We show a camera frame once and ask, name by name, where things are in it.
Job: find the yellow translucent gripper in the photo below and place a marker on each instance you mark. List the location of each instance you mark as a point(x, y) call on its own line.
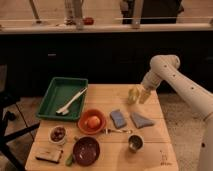
point(144, 95)

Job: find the yellow banana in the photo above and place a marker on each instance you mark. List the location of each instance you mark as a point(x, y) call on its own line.
point(133, 95)

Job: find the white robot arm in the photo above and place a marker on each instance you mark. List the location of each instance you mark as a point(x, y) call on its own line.
point(165, 67)

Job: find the grey folded cloth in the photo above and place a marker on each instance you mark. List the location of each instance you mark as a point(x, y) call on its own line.
point(140, 121)

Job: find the blue sponge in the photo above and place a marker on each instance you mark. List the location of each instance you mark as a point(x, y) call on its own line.
point(118, 119)

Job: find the metal cup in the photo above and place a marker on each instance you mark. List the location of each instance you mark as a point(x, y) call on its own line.
point(135, 143)

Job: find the metal fork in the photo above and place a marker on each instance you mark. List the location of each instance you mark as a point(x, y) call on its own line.
point(107, 131)

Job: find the orange fruit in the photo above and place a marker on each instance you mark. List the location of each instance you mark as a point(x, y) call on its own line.
point(93, 122)

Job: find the orange plate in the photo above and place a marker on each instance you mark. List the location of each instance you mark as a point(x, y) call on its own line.
point(82, 123)

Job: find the person in dark clothes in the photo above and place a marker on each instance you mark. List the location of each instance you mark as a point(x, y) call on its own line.
point(153, 11)

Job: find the green plastic tray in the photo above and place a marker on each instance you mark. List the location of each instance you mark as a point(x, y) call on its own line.
point(60, 92)

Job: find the white plastic tongs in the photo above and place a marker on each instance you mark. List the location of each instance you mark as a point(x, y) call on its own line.
point(65, 109)

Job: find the dark red bowl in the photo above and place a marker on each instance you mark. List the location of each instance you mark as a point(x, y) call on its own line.
point(86, 151)

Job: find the red object on counter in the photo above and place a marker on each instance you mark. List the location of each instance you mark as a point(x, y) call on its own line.
point(88, 21)

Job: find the white bowl with grapes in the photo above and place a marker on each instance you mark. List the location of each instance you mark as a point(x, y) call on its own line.
point(57, 135)

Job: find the green vegetable piece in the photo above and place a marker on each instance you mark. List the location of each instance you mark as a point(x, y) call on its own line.
point(70, 160)

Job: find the wooden block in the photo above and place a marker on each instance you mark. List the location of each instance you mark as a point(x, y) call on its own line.
point(50, 155)

